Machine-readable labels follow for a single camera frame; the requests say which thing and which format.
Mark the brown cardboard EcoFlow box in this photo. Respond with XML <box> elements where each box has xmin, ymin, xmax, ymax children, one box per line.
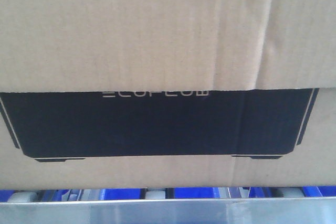
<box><xmin>1</xmin><ymin>0</ymin><xmax>335</xmax><ymax>189</ymax></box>

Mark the metal shelf front rail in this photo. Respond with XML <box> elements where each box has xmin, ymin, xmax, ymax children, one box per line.
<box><xmin>1</xmin><ymin>197</ymin><xmax>335</xmax><ymax>223</ymax></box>

